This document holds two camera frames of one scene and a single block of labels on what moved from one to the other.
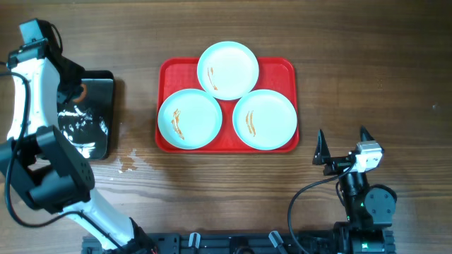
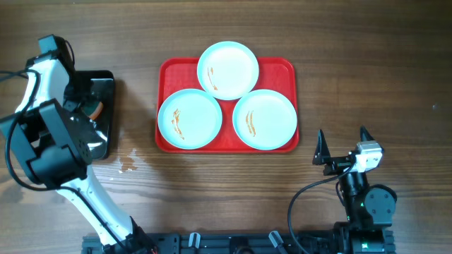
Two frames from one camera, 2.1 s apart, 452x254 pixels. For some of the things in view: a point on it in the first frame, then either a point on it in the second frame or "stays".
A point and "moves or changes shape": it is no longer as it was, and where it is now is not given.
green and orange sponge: (82, 94) moves or changes shape
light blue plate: (190, 118) stays
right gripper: (340, 164) stays
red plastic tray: (278, 74) stays
